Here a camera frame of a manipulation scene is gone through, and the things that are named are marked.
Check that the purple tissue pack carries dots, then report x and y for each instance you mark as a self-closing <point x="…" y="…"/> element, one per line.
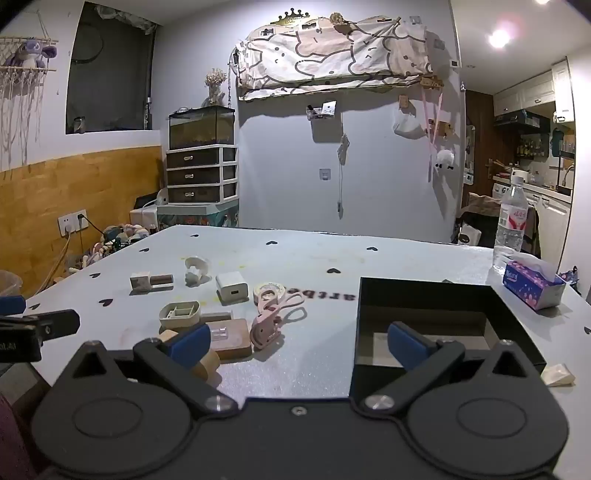
<point x="531" y="284"/>

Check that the teal patterned cabinet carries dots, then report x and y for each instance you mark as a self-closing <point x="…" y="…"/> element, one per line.
<point x="198" y="214"/>

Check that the dark plastic drawer unit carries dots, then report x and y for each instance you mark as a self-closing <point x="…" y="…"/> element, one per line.
<point x="198" y="174"/>

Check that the clear water bottle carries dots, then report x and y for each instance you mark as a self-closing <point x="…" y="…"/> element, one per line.
<point x="510" y="226"/>

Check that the white wall hook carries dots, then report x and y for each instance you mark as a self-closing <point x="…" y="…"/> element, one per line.
<point x="325" y="174"/>

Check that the white hanging bag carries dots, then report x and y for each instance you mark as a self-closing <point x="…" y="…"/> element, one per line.
<point x="408" y="125"/>

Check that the dried flower bunch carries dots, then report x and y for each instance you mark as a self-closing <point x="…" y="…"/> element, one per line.
<point x="215" y="81"/>

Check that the printed cartoon cloth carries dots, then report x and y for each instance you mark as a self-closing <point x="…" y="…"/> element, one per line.
<point x="332" y="55"/>

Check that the pile of small toys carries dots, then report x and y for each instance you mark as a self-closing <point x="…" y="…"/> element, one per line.
<point x="115" y="240"/>

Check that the dark red cloth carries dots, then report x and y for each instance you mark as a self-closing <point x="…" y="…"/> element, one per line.
<point x="11" y="438"/>

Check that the white and brown block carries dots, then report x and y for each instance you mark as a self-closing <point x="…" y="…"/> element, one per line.
<point x="145" y="280"/>

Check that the crumpled white paper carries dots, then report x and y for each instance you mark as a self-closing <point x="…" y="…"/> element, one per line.
<point x="557" y="374"/>

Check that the white small appliance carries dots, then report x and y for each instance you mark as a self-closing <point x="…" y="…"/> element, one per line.
<point x="145" y="210"/>

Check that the ceiling light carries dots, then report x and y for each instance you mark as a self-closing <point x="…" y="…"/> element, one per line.
<point x="499" y="38"/>

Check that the white charger cube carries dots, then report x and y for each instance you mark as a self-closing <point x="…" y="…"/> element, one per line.
<point x="232" y="288"/>

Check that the black box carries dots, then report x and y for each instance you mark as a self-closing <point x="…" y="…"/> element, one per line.
<point x="443" y="323"/>

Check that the macrame wall hammock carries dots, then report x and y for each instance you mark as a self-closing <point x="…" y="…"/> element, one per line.
<point x="16" y="92"/>

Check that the glass fish tank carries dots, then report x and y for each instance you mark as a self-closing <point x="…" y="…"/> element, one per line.
<point x="201" y="128"/>

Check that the clear wall shelf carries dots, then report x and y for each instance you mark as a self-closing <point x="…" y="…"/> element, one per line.
<point x="320" y="112"/>

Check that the beige rectangular container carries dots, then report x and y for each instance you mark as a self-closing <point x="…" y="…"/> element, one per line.
<point x="180" y="314"/>

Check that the wooden block with clear clips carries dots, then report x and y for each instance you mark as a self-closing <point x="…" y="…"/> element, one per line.
<point x="231" y="339"/>

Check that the white spool holder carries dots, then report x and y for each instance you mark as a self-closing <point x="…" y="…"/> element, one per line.
<point x="196" y="267"/>

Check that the chair with draped clothes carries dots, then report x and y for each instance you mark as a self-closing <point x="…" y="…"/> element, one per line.
<point x="485" y="219"/>

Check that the white plush toy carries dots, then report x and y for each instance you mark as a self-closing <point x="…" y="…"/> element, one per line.
<point x="445" y="159"/>

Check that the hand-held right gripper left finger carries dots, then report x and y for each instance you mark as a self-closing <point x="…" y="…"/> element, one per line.
<point x="190" y="344"/>

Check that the purple plush toy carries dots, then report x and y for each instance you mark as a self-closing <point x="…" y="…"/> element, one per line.
<point x="32" y="51"/>

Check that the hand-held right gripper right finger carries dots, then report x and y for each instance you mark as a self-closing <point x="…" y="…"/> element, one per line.
<point x="406" y="344"/>

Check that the round wooden piece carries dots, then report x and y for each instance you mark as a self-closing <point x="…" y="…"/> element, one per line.
<point x="207" y="364"/>

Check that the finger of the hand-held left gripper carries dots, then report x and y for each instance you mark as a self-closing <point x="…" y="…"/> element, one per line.
<point x="11" y="304"/>
<point x="55" y="322"/>

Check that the white wall power outlet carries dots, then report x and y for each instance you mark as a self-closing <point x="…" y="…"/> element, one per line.
<point x="73" y="222"/>

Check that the white kitchen cabinets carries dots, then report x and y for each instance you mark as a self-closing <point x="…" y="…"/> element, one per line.
<point x="531" y="90"/>

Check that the gold crown ornament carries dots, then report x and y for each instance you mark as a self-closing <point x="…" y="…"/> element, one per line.
<point x="286" y="17"/>

